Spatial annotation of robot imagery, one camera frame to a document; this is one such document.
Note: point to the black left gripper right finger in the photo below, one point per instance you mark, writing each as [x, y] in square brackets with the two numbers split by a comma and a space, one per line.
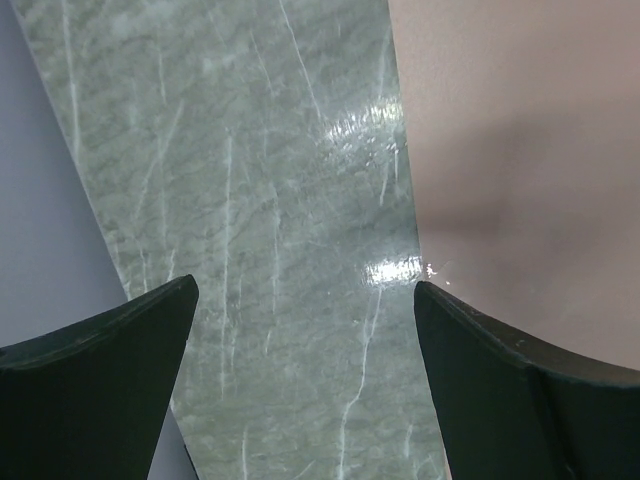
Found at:
[512, 406]

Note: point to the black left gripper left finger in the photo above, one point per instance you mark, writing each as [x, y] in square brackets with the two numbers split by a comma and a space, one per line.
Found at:
[88, 401]

